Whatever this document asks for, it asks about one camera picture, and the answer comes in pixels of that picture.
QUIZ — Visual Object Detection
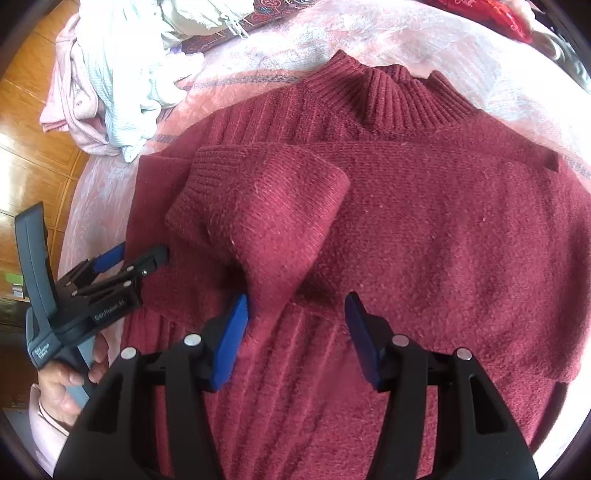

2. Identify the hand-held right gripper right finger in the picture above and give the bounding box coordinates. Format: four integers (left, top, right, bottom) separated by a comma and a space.
344, 292, 541, 480

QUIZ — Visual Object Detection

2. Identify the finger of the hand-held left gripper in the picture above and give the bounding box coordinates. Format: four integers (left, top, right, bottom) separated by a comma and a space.
75, 246, 170, 299
58, 243, 127, 296

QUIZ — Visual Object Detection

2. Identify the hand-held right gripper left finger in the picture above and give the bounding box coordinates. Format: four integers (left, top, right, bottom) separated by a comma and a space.
53, 293, 252, 480

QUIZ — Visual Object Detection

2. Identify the maroon knit sweater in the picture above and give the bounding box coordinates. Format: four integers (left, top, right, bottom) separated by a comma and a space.
117, 50, 591, 480

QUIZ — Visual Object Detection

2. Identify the person's left forearm pink sleeve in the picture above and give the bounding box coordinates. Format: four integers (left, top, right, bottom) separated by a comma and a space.
28, 383, 71, 477

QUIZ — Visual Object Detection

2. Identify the pile of pink white clothes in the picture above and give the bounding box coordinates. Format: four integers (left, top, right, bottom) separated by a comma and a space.
76, 0, 205, 163

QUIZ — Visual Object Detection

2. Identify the person's left hand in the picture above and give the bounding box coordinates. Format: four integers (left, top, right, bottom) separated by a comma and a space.
37, 338, 110, 426

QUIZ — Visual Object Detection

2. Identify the pink garment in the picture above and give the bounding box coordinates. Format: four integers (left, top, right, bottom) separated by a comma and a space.
39, 14, 122, 156

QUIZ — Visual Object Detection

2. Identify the cream garment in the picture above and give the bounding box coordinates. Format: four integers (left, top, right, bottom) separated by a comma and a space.
157, 0, 256, 37

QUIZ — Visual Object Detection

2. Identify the pink floral bed blanket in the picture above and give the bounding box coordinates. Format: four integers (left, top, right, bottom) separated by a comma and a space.
58, 0, 591, 296

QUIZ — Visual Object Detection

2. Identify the red shiny cloth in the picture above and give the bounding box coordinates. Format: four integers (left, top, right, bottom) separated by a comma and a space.
424, 0, 537, 43

